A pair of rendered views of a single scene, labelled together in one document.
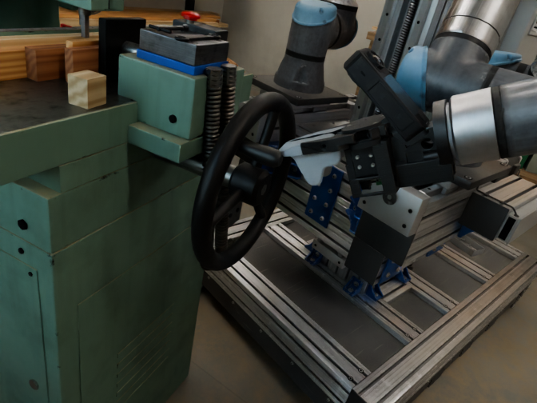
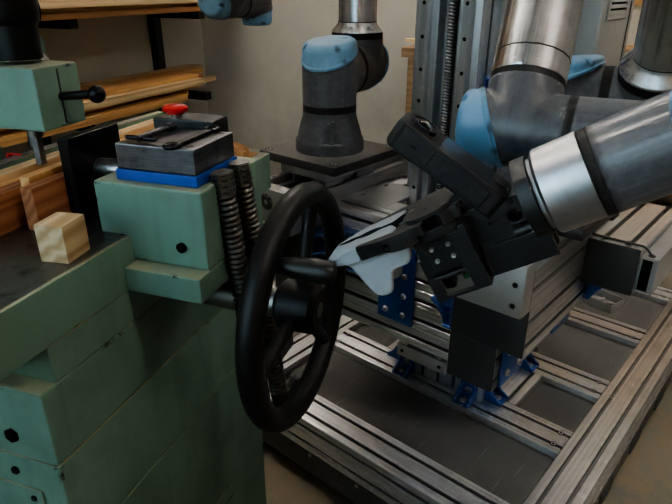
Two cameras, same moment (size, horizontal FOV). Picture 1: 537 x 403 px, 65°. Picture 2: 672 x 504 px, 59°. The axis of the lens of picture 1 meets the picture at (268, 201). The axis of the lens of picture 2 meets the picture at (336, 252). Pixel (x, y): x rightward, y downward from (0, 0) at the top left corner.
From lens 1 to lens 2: 0.05 m
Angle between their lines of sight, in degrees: 4
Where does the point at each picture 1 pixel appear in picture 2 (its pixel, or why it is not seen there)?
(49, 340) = not seen: outside the picture
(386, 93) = (448, 166)
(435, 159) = (530, 232)
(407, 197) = not seen: hidden behind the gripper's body
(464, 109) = (549, 167)
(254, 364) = not seen: outside the picture
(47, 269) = (56, 486)
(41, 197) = (31, 394)
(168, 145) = (183, 284)
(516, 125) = (617, 174)
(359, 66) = (407, 139)
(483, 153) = (586, 215)
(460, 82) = (536, 126)
